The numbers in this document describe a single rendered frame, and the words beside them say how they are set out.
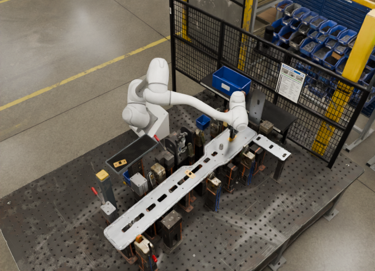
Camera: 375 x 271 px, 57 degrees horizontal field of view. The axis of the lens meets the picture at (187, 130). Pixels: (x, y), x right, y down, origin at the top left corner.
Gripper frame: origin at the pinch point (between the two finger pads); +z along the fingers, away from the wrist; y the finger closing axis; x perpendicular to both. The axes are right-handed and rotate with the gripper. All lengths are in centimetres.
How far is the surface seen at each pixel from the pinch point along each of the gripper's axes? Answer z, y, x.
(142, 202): 6, -7, -86
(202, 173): 5.8, 5.5, -40.0
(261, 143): 5.7, 19.5, 12.9
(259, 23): 49, -127, 221
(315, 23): -9, -33, 173
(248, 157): 1.7, 22.1, -8.2
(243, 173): 23.3, 20.1, -8.0
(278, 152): 5.8, 33.6, 14.2
